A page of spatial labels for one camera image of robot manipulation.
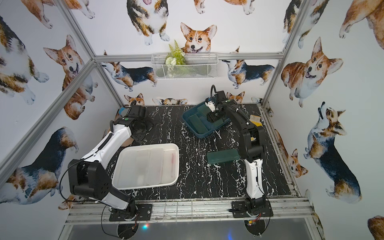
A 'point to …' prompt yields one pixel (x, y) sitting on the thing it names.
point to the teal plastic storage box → (192, 111)
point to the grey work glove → (123, 111)
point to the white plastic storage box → (146, 165)
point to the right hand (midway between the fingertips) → (211, 114)
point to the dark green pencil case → (203, 110)
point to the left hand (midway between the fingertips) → (153, 125)
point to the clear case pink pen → (170, 165)
